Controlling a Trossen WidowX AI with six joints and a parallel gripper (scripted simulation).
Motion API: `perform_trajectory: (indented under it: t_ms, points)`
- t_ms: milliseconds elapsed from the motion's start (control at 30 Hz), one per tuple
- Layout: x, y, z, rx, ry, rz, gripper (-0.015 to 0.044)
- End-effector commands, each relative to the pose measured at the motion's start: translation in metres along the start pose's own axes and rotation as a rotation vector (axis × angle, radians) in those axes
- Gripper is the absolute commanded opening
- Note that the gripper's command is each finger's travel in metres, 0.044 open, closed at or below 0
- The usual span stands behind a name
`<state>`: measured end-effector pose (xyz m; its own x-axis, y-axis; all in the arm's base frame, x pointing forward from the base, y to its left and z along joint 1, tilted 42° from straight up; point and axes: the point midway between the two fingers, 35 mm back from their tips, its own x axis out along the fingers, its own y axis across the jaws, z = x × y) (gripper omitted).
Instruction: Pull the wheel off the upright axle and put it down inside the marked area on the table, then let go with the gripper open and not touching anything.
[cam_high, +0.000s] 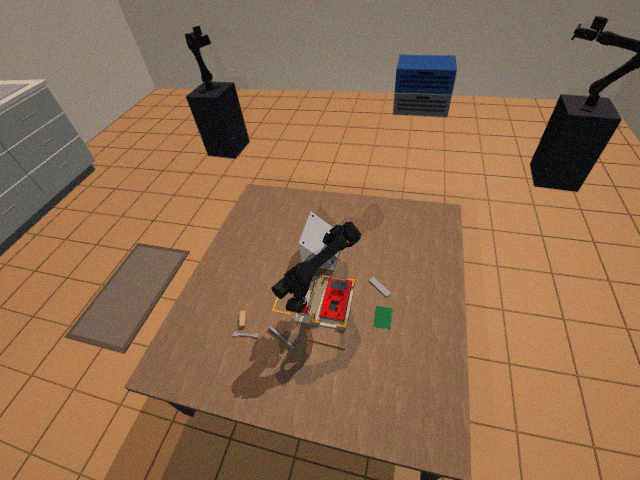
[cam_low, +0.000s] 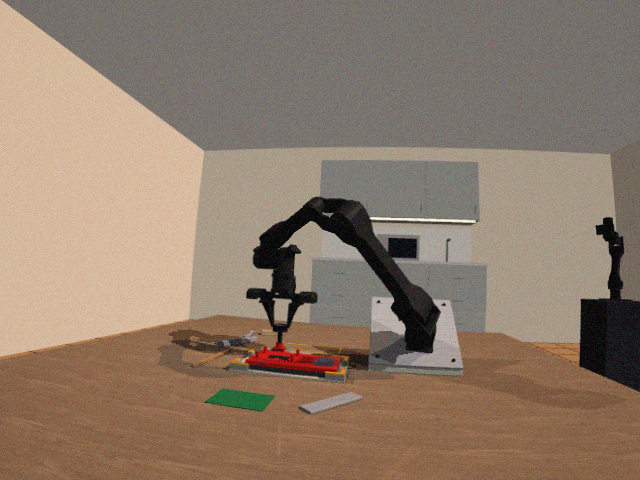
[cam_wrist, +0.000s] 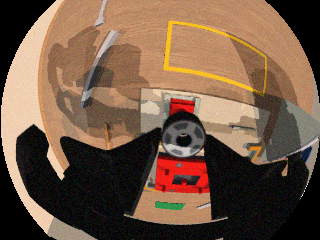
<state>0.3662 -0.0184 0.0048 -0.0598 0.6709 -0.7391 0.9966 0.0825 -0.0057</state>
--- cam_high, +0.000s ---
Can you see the green flat rectangular mat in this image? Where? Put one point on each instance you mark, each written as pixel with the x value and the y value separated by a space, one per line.
pixel 383 317

